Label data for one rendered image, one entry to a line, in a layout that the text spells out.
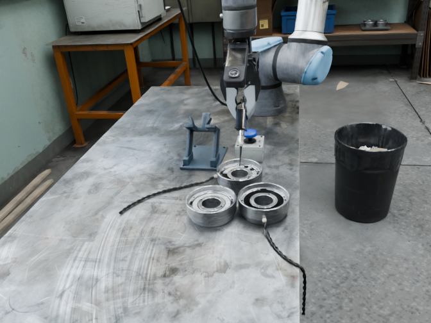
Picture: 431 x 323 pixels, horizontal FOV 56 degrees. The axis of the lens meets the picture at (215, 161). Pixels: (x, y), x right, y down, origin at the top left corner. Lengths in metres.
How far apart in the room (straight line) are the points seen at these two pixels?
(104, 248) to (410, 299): 1.36
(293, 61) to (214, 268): 0.71
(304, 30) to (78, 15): 2.20
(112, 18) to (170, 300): 2.59
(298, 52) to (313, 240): 1.09
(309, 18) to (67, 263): 0.90
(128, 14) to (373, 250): 2.16
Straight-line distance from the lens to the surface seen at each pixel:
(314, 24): 1.26
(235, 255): 0.76
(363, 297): 1.84
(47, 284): 0.80
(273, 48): 1.29
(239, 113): 0.98
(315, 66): 1.22
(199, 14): 4.67
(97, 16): 3.15
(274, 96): 1.33
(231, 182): 0.90
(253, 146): 1.04
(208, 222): 0.82
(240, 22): 0.92
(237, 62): 0.91
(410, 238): 2.20
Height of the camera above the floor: 1.30
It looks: 28 degrees down
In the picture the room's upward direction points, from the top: 4 degrees counter-clockwise
